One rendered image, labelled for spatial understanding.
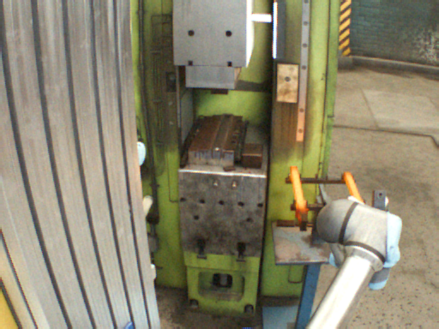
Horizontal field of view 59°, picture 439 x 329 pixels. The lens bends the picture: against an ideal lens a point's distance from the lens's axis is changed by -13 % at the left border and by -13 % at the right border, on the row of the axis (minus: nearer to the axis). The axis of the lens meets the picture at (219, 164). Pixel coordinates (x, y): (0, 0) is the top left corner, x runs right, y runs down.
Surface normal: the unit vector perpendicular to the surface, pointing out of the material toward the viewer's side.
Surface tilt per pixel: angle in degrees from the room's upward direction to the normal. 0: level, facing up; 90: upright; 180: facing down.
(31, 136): 90
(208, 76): 90
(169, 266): 90
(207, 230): 90
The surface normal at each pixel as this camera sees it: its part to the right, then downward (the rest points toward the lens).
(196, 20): -0.14, 0.46
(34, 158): 0.91, 0.19
